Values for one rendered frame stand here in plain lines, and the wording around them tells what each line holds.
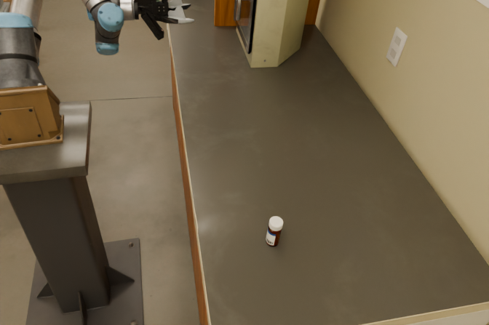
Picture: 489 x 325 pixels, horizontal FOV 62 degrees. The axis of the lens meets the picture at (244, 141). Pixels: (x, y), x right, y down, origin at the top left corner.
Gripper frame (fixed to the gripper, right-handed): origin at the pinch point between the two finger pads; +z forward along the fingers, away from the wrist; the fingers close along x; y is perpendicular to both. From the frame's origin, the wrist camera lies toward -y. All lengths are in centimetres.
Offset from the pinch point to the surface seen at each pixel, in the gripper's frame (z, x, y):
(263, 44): 26.6, -4.9, -10.2
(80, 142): -38, -43, -21
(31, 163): -50, -51, -21
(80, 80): -72, 138, -114
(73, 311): -56, -48, -113
